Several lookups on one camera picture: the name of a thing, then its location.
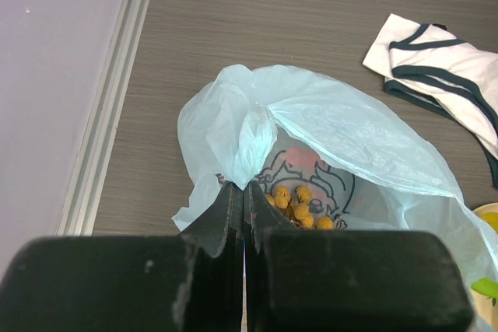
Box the cream and blue plate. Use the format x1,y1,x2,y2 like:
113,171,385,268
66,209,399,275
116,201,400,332
471,202,497,331

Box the green fake fruit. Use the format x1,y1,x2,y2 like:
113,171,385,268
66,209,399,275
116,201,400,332
472,278,498,299

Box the yellow fake banana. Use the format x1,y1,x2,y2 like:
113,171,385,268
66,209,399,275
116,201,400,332
480,212,498,232

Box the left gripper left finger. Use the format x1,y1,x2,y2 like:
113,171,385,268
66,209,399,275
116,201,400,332
1,184,243,331

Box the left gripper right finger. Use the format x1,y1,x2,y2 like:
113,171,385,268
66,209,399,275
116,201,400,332
244,183,475,331

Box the light blue plastic bag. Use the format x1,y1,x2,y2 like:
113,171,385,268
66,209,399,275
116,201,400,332
174,65,491,331

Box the white jersey with navy trim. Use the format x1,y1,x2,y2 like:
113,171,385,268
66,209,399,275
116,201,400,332
363,14,497,183

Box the aluminium frame post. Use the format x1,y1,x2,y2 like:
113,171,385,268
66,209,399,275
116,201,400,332
56,0,149,236

